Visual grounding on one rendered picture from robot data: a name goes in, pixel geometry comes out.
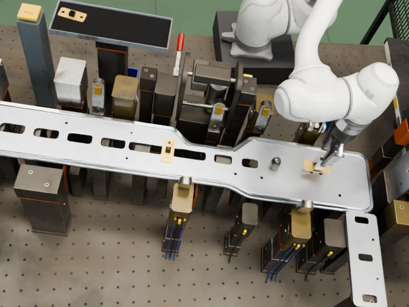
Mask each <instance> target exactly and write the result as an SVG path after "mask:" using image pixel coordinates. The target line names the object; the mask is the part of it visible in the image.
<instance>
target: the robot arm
mask: <svg viewBox="0 0 409 307"><path fill-rule="evenodd" d="M342 1H343V0H243V2H242V4H241V6H240V10H239V14H238V17H237V23H232V25H231V30H232V32H223V33H222V40H225V41H229V42H231V43H232V46H231V50H230V56H232V57H249V58H260V59H264V60H267V61H271V60H272V58H273V54H272V52H271V39H273V38H276V37H278V36H281V35H299V37H298V39H297V42H296V47H295V68H294V70H293V72H292V73H291V74H290V75H289V79H288V80H285V81H283V82H282V83H281V84H280V85H279V86H278V87H277V89H276V91H275V93H274V105H275V107H276V109H277V111H278V113H279V114H280V115H281V116H282V117H284V118H285V119H288V120H291V121H296V122H327V121H332V122H331V125H330V127H329V129H328V131H327V132H326V134H325V136H324V138H323V140H322V144H323V146H322V148H321V151H320V152H319V154H318V155H317V156H316V158H315V159H314V160H313V163H316V165H315V166H314V167H313V169H314V170H319V171H323V169H324V168H325V167H326V166H333V165H334V164H335V163H336V162H337V161H338V160H339V159H341V158H344V156H345V154H344V153H343V148H345V146H346V143H348V142H350V141H352V140H353V139H355V137H356V136H357V135H359V134H361V133H363V132H364V131H365V129H366V128H367V126H369V125H370V123H372V121H373V120H374V119H376V118H378V117H379V116H380V115H381V114H382V113H383V112H384V111H385V109H386V108H387V107H388V106H389V104H390V103H391V101H392V100H393V97H394V96H395V94H396V91H397V89H398V86H399V79H398V76H397V74H396V72H395V70H394V69H393V68H392V67H390V66H389V65H387V64H385V63H381V62H377V63H373V64H371V65H369V66H367V67H365V68H363V69H362V70H361V71H360V72H357V73H355V74H352V75H350V76H347V77H340V78H337V77H336V76H335V75H334V74H333V73H332V71H331V70H330V67H329V66H327V65H324V64H322V62H321V61H320V59H319V56H318V45H319V42H320V40H321V37H322V36H323V34H324V32H325V31H326V29H327V28H328V27H330V26H331V25H333V23H334V21H335V20H336V17H337V12H338V8H339V6H340V4H341V2H342Z"/></svg>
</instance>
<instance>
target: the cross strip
mask: <svg viewBox="0 0 409 307"><path fill-rule="evenodd" d="M356 216H358V217H366V218H368V220H369V224H361V223H356V221H355V217H356ZM344 221H345V229H346V243H347V251H348V265H349V279H350V287H351V301H353V302H354V305H356V306H362V307H387V300H386V291H385V281H384V276H383V266H382V256H381V251H380V241H379V231H378V226H377V218H376V216H375V215H373V214H366V213H358V212H353V211H347V212H346V215H345V217H344ZM372 239H374V241H372ZM359 253H362V254H367V255H372V258H373V261H372V262H369V261H360V260H359V258H358V254H359ZM376 278H378V279H379V280H377V279H376ZM363 294H367V295H375V296H376V297H377V303H369V302H364V301H363V300H362V295H363Z"/></svg>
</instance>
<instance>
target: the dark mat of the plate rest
mask: <svg viewBox="0 0 409 307"><path fill-rule="evenodd" d="M62 7H64V8H67V9H71V10H75V11H78V12H82V13H85V14H87V16H86V18H85V20H84V22H82V23H81V22H78V21H74V20H72V19H68V18H64V17H61V16H58V13H59V11H60V9H61V8H62ZM170 25H171V20H168V19H161V18H154V17H151V16H144V15H137V14H133V13H126V12H119V11H115V10H108V9H101V8H97V7H91V6H87V5H80V4H73V3H69V2H62V1H60V3H59V6H58V9H57V12H56V14H55V18H54V21H53V23H52V26H51V29H55V30H62V31H67V32H73V33H78V34H85V35H92V36H96V37H103V38H110V39H114V40H121V41H128V42H132V43H139V44H146V45H151V46H157V47H162V48H167V43H168V39H169V32H170Z"/></svg>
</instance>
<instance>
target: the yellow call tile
mask: <svg viewBox="0 0 409 307"><path fill-rule="evenodd" d="M40 12H41V6H38V5H32V4H25V3H22V5H21V8H20V10H19V12H18V15H17V18H18V19H25V20H29V21H36V22H37V20H38V17H39V15H40Z"/></svg>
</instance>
